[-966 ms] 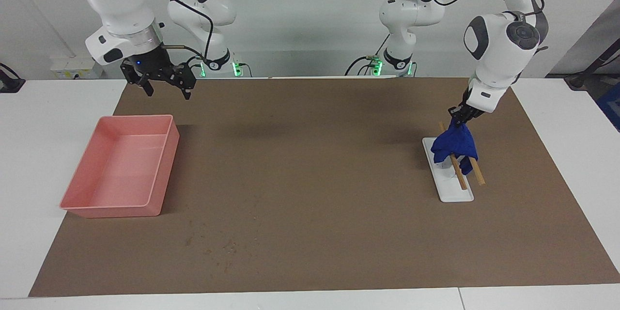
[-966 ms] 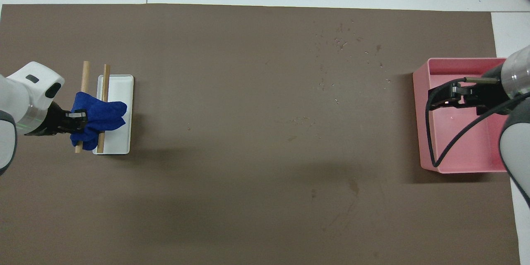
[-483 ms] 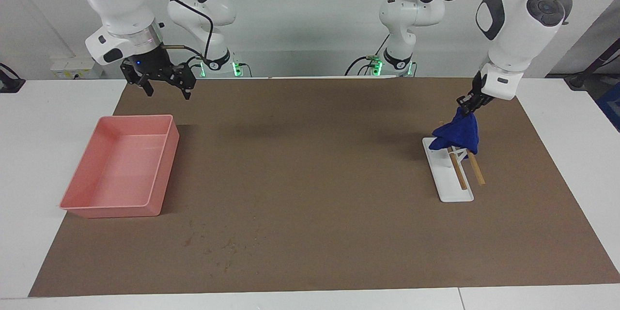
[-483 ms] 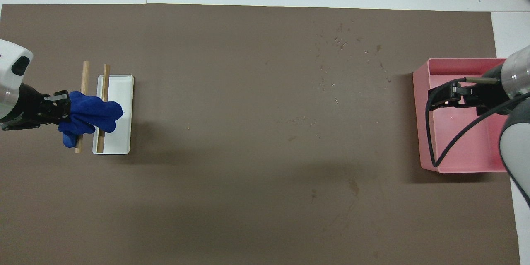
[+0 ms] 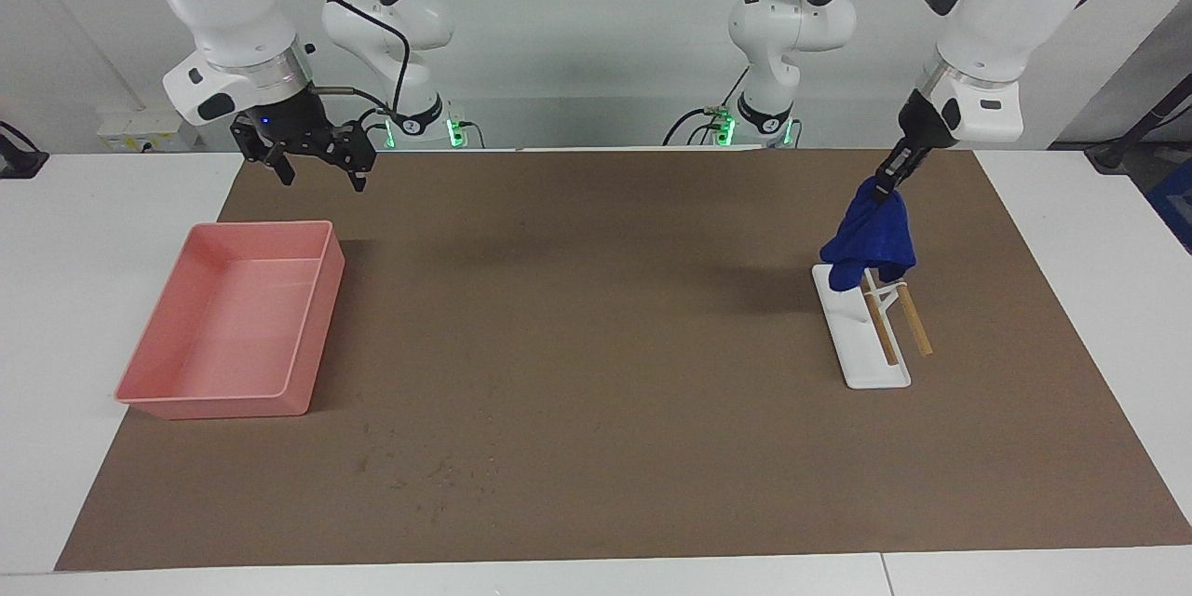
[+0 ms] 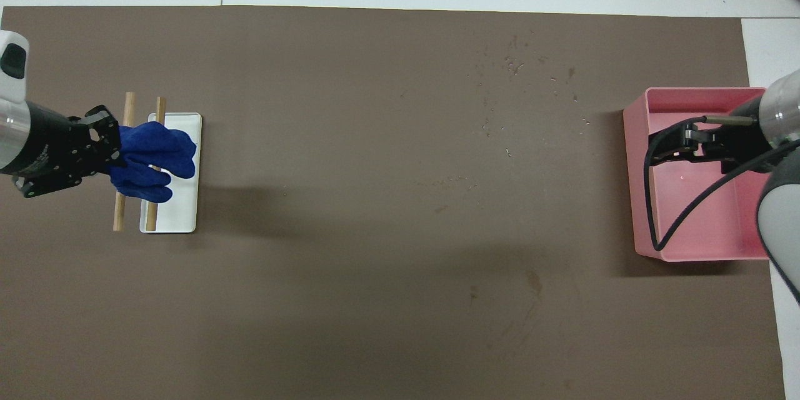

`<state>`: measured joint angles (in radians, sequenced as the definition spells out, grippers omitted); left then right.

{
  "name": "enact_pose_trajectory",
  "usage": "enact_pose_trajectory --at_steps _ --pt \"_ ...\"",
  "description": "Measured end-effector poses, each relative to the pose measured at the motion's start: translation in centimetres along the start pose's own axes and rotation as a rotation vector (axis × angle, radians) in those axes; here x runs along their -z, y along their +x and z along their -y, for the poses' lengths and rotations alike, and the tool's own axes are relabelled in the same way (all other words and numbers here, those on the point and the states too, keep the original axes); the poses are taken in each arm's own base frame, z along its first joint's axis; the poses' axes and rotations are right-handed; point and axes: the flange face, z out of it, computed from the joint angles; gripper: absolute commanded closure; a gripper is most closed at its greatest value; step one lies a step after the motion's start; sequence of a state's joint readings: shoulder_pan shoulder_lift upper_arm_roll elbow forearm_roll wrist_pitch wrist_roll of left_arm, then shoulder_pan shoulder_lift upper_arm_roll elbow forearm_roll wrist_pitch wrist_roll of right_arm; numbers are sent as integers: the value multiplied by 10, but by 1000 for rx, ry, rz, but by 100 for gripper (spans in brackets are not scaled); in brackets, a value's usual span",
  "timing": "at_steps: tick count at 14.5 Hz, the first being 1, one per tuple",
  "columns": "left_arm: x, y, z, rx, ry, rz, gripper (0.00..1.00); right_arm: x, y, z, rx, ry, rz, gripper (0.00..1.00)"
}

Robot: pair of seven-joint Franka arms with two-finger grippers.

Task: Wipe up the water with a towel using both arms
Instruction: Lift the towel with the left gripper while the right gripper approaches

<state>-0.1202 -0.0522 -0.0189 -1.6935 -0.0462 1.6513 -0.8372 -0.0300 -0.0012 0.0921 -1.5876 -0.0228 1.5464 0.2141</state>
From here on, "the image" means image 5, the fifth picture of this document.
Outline blue box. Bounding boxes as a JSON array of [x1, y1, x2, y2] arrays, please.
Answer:
[[1147, 158, 1192, 254]]

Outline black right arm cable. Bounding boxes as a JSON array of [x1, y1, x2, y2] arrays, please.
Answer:
[[259, 0, 412, 127]]

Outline white wall socket strip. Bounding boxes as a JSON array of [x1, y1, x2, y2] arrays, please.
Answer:
[[97, 109, 198, 153]]

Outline black table clamp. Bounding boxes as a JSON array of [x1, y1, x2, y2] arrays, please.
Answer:
[[0, 121, 49, 180]]

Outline black arm base cables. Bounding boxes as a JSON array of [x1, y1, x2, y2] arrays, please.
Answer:
[[663, 65, 751, 147]]

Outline blue towel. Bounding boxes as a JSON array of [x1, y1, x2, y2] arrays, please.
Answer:
[[819, 175, 918, 292]]

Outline wooden rack rod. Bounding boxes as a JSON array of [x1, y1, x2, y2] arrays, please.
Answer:
[[861, 268, 901, 366], [894, 283, 934, 357]]

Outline brown table mat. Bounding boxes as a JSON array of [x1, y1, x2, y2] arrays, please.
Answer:
[[54, 149, 1192, 572]]

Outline pink plastic bin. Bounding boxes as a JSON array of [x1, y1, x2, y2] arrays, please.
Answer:
[[115, 221, 346, 420]]

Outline black stand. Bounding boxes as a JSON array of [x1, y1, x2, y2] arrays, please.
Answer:
[[1085, 74, 1192, 173]]

